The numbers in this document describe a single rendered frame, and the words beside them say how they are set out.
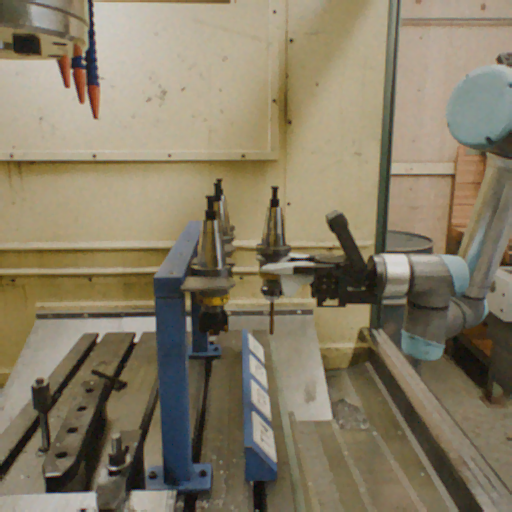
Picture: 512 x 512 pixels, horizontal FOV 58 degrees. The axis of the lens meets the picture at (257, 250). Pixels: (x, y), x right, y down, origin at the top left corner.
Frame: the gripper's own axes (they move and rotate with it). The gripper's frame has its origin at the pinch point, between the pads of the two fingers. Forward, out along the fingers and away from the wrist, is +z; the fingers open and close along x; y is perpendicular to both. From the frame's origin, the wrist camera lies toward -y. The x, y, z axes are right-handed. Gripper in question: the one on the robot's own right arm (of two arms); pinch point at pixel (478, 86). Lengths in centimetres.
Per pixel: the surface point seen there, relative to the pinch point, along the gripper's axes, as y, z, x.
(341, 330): 72, -2, -55
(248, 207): 27, 4, -80
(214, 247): 19, -71, -102
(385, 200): 30.5, -5.0, -38.1
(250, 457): 51, -76, -102
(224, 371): 55, -41, -100
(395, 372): 71, -35, -54
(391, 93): -1.1, -4.9, -33.9
